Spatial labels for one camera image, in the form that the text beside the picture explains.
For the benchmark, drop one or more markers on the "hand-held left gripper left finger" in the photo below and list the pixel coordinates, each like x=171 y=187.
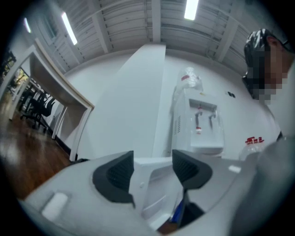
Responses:
x=80 y=189

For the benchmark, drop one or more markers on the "long ceiling light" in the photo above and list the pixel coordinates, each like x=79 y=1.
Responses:
x=191 y=9
x=69 y=28
x=27 y=25

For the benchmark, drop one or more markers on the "black double wall socket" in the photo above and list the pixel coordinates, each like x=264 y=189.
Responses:
x=231 y=94

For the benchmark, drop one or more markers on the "person's head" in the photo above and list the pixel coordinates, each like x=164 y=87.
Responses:
x=276 y=64

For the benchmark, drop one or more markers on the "clear plastic cover bag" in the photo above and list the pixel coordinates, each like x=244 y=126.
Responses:
x=191 y=80

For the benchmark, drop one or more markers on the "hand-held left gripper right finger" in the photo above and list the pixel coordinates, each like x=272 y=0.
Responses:
x=212 y=184

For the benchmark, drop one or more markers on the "white desk with wooden edge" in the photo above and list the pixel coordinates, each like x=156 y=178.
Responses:
x=50 y=80

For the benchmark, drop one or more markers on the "black office chair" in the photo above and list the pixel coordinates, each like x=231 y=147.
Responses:
x=39 y=108

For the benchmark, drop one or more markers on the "white drip tray grille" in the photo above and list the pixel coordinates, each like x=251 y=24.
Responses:
x=207 y=147

